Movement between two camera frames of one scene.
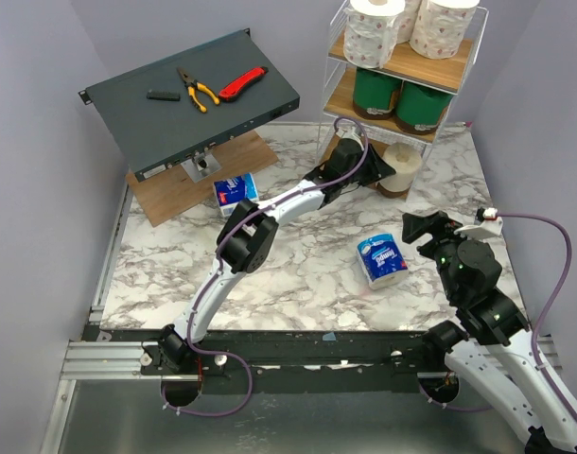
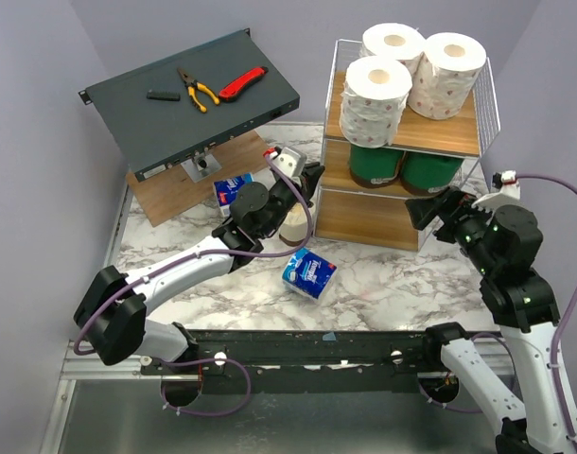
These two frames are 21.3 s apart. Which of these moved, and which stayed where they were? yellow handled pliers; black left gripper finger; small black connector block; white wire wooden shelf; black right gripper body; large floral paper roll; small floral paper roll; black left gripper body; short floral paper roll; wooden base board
Moved: white wire wooden shelf; large floral paper roll; short floral paper roll; black left gripper body; black right gripper body; black left gripper finger; small floral paper roll
Stayed: small black connector block; yellow handled pliers; wooden base board
